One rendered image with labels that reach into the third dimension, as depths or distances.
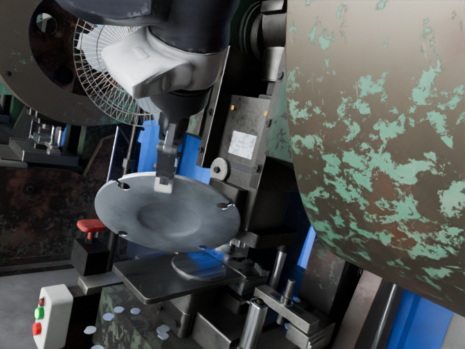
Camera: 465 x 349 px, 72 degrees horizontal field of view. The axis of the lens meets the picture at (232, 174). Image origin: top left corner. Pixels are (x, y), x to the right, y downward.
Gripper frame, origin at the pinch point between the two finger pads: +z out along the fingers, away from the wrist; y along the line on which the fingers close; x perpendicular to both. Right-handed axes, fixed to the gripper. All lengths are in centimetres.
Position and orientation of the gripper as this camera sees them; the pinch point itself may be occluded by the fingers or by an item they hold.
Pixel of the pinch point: (165, 175)
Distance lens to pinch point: 54.5
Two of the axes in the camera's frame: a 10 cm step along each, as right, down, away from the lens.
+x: -9.6, -2.1, -1.6
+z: -2.6, 6.1, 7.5
